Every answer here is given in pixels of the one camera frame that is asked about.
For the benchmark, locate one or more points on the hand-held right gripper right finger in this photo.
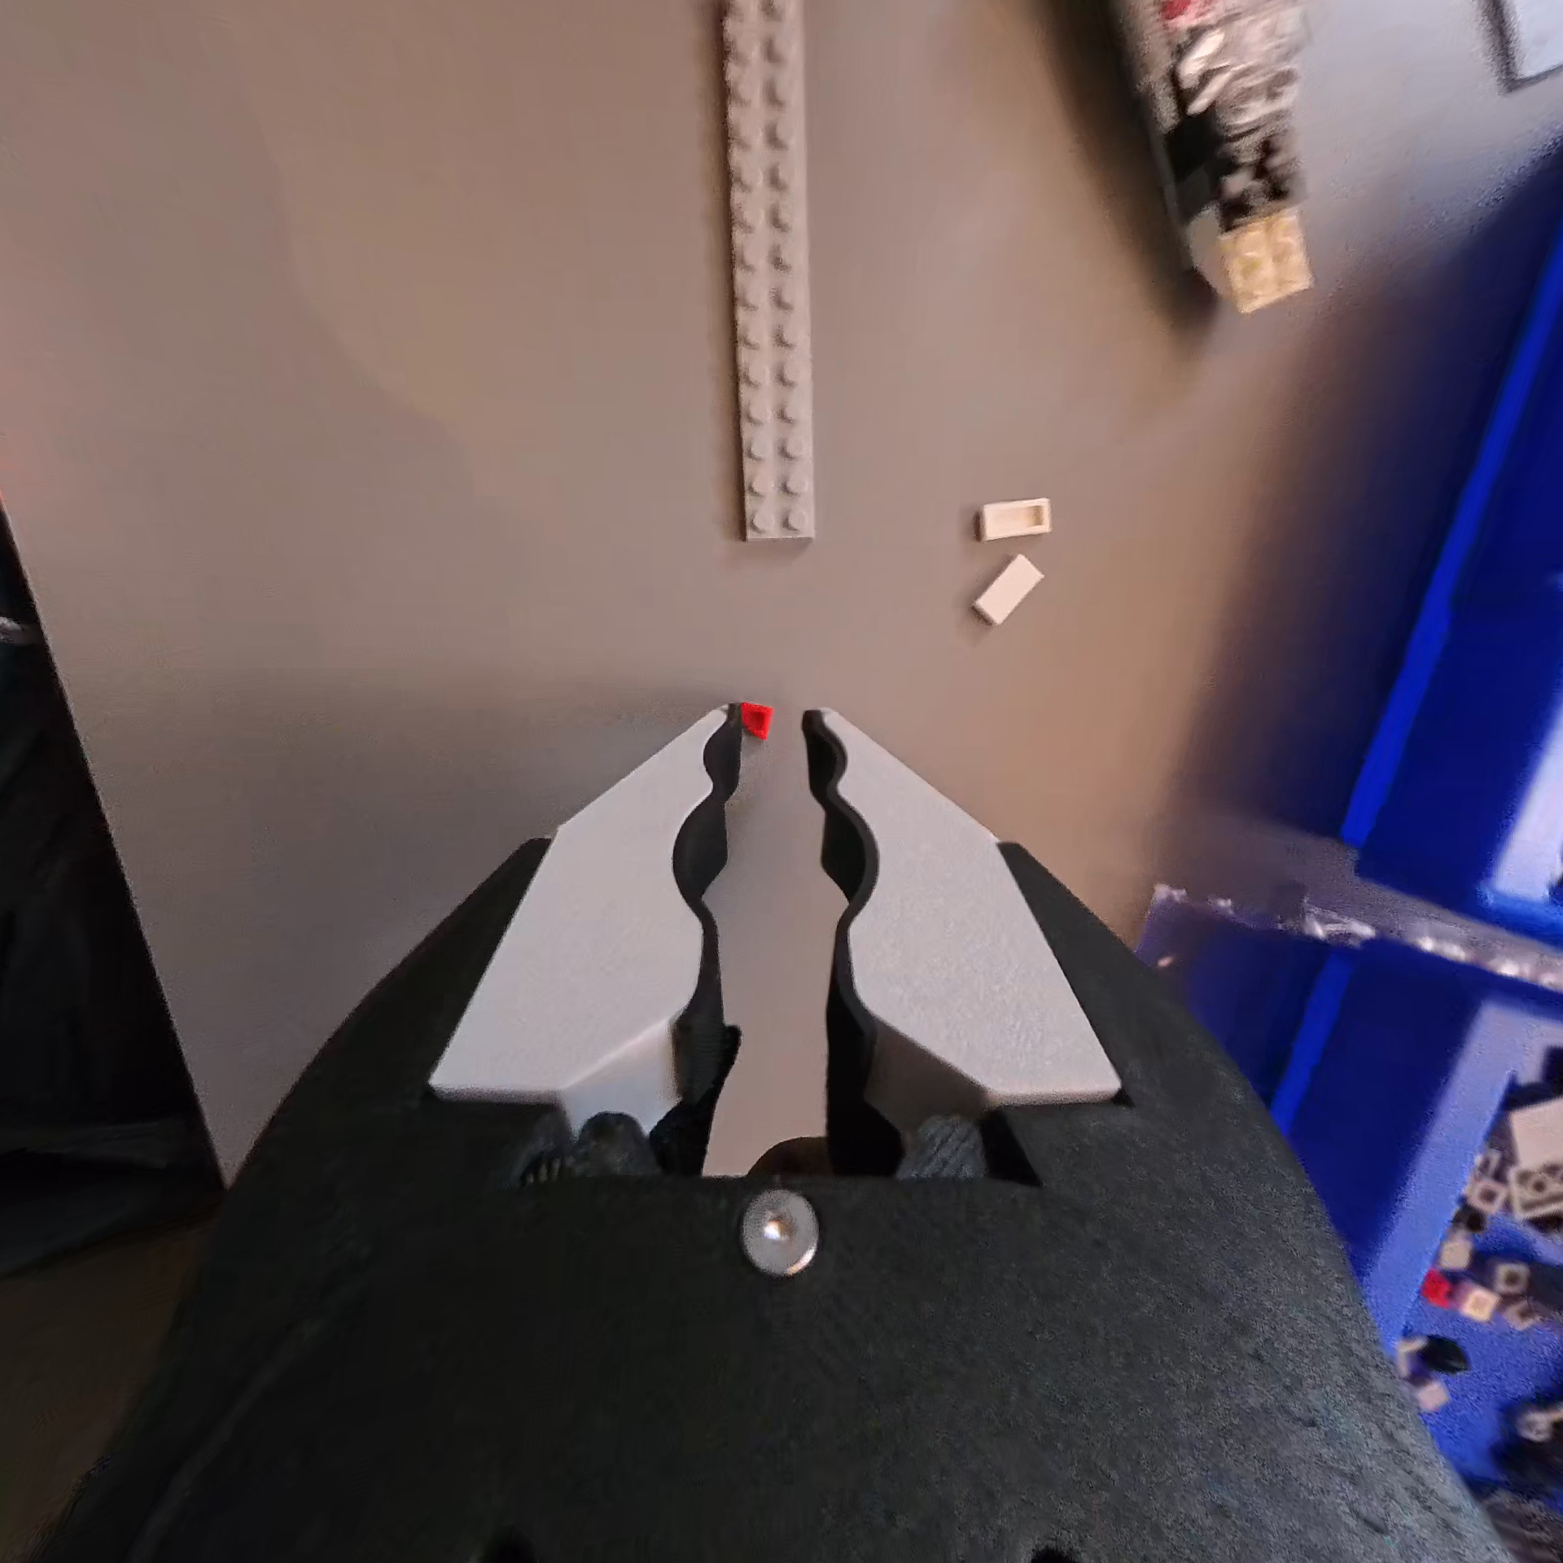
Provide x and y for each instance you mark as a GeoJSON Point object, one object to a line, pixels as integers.
{"type": "Point", "coordinates": [964, 965]}

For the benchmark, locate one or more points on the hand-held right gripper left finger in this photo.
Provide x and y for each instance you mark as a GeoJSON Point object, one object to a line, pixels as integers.
{"type": "Point", "coordinates": [573, 953]}

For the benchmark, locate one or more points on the small red sloped tile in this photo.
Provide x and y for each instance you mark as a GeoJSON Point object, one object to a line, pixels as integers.
{"type": "Point", "coordinates": [758, 721]}

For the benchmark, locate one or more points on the blue plastic bin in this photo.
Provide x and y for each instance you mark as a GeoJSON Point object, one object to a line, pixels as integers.
{"type": "Point", "coordinates": [1440, 684]}

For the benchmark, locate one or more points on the clear plastic bag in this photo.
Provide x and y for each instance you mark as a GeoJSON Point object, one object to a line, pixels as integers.
{"type": "Point", "coordinates": [1331, 922]}

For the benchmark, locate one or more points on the white smooth rectangular tile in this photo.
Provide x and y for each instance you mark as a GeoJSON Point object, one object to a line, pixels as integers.
{"type": "Point", "coordinates": [1009, 591]}

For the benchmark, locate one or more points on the white hollow rectangular tile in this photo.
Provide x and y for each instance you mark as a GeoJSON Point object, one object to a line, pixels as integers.
{"type": "Point", "coordinates": [1012, 520]}

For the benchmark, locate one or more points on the scatter of tiny toy pieces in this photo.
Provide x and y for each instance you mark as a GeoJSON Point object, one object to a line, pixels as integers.
{"type": "Point", "coordinates": [1496, 1270]}

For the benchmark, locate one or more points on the very long grey studded plate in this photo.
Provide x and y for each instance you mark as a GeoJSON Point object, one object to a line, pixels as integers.
{"type": "Point", "coordinates": [772, 269]}

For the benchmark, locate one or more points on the assembled toy brick model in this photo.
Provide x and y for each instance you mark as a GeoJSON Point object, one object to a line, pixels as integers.
{"type": "Point", "coordinates": [1221, 135]}

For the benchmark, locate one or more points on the grey framed sheet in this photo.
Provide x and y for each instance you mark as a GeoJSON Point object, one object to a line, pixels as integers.
{"type": "Point", "coordinates": [1532, 36]}

